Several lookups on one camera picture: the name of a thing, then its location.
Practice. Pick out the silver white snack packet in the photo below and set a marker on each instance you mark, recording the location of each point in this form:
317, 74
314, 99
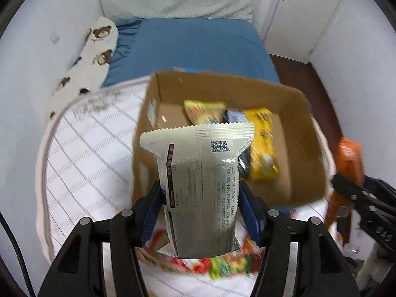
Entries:
198, 185

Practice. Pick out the cardboard box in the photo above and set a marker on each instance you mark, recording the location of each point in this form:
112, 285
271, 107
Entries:
294, 123

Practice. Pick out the white door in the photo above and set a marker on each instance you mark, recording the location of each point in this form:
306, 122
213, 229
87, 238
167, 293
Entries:
309, 15

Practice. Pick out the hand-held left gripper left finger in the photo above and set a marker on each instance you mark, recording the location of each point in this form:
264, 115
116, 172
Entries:
151, 210

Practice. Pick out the bear print pillow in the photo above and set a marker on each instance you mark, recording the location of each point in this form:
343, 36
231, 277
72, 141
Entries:
96, 55

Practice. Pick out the blue bed sheet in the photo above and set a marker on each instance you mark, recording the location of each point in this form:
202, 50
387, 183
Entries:
198, 46

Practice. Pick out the red white snack packet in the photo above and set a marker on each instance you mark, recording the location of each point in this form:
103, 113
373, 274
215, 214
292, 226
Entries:
157, 241

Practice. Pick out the red green snack packet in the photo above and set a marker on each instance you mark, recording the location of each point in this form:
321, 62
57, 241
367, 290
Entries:
222, 266

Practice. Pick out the orange snack packet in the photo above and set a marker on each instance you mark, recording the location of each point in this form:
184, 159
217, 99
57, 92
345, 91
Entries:
349, 161

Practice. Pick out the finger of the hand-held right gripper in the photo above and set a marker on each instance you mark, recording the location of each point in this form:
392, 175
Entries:
376, 184
352, 193

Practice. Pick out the yellow green snack packet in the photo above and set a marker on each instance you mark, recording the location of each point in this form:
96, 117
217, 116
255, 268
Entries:
204, 111

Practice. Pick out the grey padded headboard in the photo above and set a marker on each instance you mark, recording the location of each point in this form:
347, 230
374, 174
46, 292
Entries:
185, 1

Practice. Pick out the white patterned tablecloth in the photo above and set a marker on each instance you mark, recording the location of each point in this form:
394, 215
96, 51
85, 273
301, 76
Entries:
83, 167

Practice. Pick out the dark blue snack packet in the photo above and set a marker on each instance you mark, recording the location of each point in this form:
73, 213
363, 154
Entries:
235, 116

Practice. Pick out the black yellow snack packet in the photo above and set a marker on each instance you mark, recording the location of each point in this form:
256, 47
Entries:
244, 161

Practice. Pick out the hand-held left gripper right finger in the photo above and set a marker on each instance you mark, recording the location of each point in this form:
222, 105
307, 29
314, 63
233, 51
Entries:
250, 213

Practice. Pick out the yellow crumpled snack packet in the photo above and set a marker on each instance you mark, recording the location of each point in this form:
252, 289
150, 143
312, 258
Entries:
261, 142

